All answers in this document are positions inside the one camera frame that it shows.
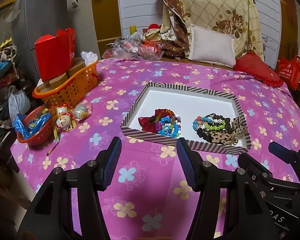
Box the leopard print bow hair tie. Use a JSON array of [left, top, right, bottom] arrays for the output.
[[205, 116, 248, 146]]

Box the flower bead multicolour bracelet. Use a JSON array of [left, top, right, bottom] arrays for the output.
[[192, 115, 227, 132]]

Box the blue beaded bracelet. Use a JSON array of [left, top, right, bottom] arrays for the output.
[[154, 114, 183, 138]]

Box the striped shallow cardboard box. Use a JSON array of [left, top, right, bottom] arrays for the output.
[[121, 82, 252, 154]]

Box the red plastic bowl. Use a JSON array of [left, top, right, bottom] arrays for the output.
[[13, 105, 53, 146]]

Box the red shopping bag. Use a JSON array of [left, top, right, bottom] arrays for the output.
[[276, 55, 300, 90]]

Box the foil wrapped ornament doll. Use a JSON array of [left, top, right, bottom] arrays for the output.
[[53, 103, 77, 132]]

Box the red cushion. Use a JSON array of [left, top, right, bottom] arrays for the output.
[[234, 51, 283, 88]]

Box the silver foil ornament ball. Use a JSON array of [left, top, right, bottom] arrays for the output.
[[74, 103, 92, 121]]

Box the orange plastic basket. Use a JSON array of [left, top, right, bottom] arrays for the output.
[[32, 61, 98, 107]]

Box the small white pillow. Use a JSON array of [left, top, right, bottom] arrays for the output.
[[188, 24, 236, 68]]

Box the red gift bag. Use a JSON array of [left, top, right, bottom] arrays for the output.
[[34, 28, 76, 82]]

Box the white tissue paper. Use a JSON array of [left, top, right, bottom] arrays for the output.
[[81, 51, 98, 66]]

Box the floral beige quilt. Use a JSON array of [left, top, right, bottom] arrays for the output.
[[160, 0, 264, 59]]

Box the santa plush toy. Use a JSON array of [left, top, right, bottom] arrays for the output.
[[142, 23, 161, 42]]

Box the clear plastic bag of items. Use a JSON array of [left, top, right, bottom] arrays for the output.
[[102, 33, 163, 61]]

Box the grey refrigerator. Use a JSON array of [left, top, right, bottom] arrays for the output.
[[11, 0, 99, 83]]

